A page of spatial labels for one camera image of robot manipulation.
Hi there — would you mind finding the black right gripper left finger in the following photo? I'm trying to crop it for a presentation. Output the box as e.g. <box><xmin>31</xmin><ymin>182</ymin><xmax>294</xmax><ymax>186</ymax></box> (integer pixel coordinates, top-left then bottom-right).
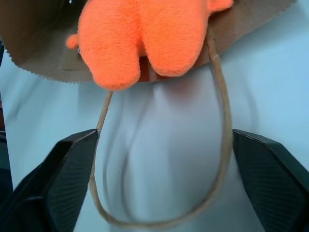
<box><xmin>0</xmin><ymin>129</ymin><xmax>100</xmax><ymax>232</ymax></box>

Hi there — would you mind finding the brown paper bag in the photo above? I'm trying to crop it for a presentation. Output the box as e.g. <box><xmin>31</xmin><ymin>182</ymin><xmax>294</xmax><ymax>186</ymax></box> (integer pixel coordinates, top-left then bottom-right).
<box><xmin>0</xmin><ymin>0</ymin><xmax>297</xmax><ymax>229</ymax></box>

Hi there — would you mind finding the orange plush toy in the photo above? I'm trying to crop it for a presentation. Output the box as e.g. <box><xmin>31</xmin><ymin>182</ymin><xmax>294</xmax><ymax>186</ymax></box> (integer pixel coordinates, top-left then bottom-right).
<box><xmin>66</xmin><ymin>0</ymin><xmax>234</xmax><ymax>91</ymax></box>

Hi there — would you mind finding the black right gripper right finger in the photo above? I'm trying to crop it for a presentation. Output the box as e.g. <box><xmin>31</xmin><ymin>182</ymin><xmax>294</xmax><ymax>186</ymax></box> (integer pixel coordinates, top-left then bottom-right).
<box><xmin>232</xmin><ymin>129</ymin><xmax>309</xmax><ymax>232</ymax></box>

